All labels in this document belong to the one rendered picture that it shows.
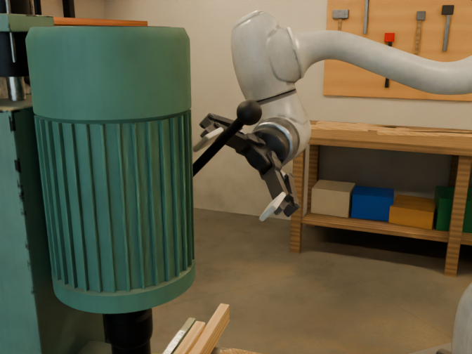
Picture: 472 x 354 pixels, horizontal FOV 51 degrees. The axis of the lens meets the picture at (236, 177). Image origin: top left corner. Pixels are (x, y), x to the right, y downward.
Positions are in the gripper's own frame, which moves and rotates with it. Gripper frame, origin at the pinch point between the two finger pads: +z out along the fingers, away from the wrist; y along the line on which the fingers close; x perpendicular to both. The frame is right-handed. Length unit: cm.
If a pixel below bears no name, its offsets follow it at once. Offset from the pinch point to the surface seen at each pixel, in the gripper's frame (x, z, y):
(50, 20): 1.4, 11.1, 29.2
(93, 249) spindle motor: -8.2, 22.5, 4.7
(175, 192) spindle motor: 0.7, 16.7, 3.2
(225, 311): -32.8, -22.7, -18.4
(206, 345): -33.2, -11.2, -18.8
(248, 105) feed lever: 9.1, 1.5, 5.5
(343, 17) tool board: 11, -314, 32
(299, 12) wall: -9, -321, 59
